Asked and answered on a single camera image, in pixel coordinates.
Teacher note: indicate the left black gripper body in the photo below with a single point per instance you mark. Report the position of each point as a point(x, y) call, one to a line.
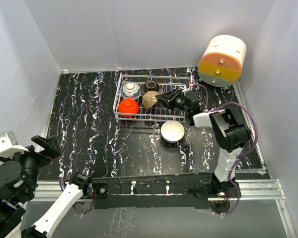
point(32, 160)

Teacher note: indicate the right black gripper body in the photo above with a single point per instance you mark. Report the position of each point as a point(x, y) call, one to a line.
point(178, 101)

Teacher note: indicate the brown bowl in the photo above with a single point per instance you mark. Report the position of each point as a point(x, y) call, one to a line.
point(151, 86)

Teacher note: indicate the black glossy bowl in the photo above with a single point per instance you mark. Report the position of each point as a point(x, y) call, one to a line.
point(149, 99)

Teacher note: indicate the blue floral white bowl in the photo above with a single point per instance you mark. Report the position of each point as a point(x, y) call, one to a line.
point(131, 90)

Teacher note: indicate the orange bowl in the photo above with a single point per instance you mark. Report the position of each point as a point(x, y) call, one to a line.
point(128, 107)

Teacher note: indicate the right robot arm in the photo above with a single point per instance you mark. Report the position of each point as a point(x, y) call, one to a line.
point(231, 133)

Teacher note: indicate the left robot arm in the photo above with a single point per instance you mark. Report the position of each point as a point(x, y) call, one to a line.
point(18, 182)

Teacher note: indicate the pastel round drawer cabinet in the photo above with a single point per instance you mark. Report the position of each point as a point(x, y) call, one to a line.
point(222, 61)

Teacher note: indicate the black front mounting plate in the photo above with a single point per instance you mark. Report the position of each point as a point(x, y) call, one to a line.
point(149, 196)

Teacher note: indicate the white wire dish rack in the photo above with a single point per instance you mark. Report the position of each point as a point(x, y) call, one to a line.
point(158, 112)

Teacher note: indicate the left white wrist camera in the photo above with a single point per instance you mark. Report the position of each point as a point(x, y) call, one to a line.
point(9, 145)

